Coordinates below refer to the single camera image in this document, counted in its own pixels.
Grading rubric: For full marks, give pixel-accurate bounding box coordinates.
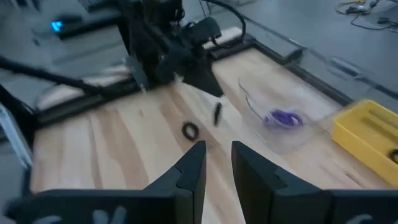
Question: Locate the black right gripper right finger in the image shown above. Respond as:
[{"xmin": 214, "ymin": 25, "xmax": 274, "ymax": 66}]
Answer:
[{"xmin": 231, "ymin": 140, "xmax": 331, "ymax": 224}]

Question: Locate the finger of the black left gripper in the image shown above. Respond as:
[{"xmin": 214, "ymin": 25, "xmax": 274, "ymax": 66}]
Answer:
[{"xmin": 183, "ymin": 57, "xmax": 225, "ymax": 98}]

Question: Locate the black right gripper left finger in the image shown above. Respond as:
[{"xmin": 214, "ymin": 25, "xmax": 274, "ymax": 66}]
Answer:
[{"xmin": 144, "ymin": 140, "xmax": 208, "ymax": 224}]

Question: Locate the black spring coil keychain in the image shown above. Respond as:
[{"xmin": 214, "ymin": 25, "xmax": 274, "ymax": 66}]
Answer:
[
  {"xmin": 181, "ymin": 121, "xmax": 200, "ymax": 141},
  {"xmin": 212, "ymin": 101, "xmax": 224, "ymax": 128}
]

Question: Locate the purple spring coil keychain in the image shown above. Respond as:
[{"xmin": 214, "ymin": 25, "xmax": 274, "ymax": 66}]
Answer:
[
  {"xmin": 263, "ymin": 112, "xmax": 292, "ymax": 129},
  {"xmin": 269, "ymin": 108, "xmax": 296, "ymax": 121},
  {"xmin": 279, "ymin": 111, "xmax": 305, "ymax": 128}
]

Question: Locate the clear plastic bin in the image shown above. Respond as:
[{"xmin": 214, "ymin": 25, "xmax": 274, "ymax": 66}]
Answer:
[{"xmin": 238, "ymin": 76, "xmax": 321, "ymax": 155}]

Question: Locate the black control box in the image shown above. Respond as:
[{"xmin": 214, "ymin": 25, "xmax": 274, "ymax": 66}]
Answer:
[{"xmin": 51, "ymin": 9, "xmax": 124, "ymax": 41}]

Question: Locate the yellow plastic basket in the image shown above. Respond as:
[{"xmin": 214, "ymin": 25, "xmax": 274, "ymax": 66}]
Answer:
[{"xmin": 330, "ymin": 98, "xmax": 398, "ymax": 187}]

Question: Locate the silver aluminium extrusion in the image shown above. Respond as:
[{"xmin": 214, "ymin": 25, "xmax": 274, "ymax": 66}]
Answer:
[{"xmin": 0, "ymin": 104, "xmax": 34, "ymax": 169}]

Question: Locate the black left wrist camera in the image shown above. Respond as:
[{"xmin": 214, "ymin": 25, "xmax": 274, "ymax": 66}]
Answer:
[{"xmin": 185, "ymin": 16, "xmax": 222, "ymax": 43}]

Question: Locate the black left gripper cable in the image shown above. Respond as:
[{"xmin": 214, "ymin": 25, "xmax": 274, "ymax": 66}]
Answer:
[{"xmin": 200, "ymin": 0, "xmax": 247, "ymax": 50}]

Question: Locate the black floor cable bundle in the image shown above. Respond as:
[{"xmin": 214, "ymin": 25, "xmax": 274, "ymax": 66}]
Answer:
[{"xmin": 335, "ymin": 0, "xmax": 398, "ymax": 31}]

